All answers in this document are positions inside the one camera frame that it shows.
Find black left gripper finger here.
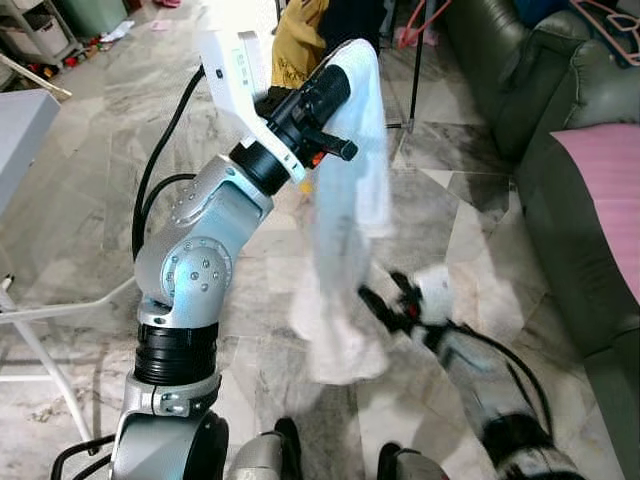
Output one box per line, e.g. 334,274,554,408
300,65,353,126

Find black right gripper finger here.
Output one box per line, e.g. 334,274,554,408
357,287,396,336

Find white garment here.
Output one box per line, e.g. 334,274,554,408
287,40,397,386

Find red plastic clothes hanger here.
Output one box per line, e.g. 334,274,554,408
395,0,453,49

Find dusty pink clothes hanger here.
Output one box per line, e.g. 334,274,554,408
570,0,640,66

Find yellow shirt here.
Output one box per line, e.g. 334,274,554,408
270,0,331,91

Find dark navy garment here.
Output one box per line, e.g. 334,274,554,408
318,0,388,56

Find black clothes rack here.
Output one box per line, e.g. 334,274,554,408
383,0,428,133

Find grey green leather sofa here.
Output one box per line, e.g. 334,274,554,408
440,0,640,480

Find green plastic bin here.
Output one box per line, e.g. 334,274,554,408
55,0,131,39

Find pink mat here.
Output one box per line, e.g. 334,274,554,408
552,123,640,306

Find storage shelf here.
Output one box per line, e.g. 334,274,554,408
0,0,83,69

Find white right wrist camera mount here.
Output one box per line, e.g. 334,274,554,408
412,265,458,327

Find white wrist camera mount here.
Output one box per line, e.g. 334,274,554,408
197,30,307,184
412,265,458,327

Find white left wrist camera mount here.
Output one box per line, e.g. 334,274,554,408
197,30,307,184

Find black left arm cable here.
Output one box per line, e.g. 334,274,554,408
130,65,208,263

